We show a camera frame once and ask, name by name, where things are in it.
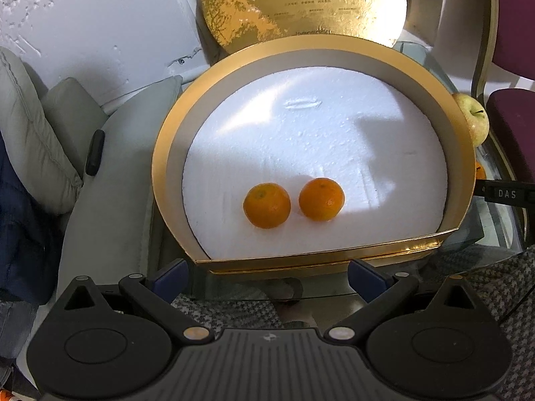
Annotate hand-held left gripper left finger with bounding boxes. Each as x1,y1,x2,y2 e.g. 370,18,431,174
52,259,214,341

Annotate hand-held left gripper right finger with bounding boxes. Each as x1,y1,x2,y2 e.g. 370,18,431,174
325,259,482,341

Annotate yellow-green apple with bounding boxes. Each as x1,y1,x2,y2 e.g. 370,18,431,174
451,93,490,148

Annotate round gold gift box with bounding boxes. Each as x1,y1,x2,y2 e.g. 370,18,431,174
151,33,477,276

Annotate round gold box lid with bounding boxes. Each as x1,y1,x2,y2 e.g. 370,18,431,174
196,0,408,57

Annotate glass desktop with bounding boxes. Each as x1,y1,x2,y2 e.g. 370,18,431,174
142,39,528,306

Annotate person's left leg houndstooth trousers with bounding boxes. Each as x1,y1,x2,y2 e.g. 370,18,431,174
171,291,286,344

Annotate person's foot in black slipper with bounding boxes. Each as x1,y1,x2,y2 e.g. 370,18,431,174
271,278,307,331

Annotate grey sofa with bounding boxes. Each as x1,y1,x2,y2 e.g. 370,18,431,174
56,75,185,302

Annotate small black oblong object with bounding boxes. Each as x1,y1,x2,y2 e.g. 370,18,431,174
86,129,105,176

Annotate dark blue jacket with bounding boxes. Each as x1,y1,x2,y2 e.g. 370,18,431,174
0,134,64,306

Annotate white foam insert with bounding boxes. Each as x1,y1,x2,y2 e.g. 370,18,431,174
182,67,450,260

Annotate small grey cushion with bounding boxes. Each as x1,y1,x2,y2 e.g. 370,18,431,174
42,77,110,173

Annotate large grey pillow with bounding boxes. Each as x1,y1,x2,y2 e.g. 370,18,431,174
0,46,83,215

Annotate maroon chair with gold frame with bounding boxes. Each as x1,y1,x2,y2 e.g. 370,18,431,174
470,0,535,239

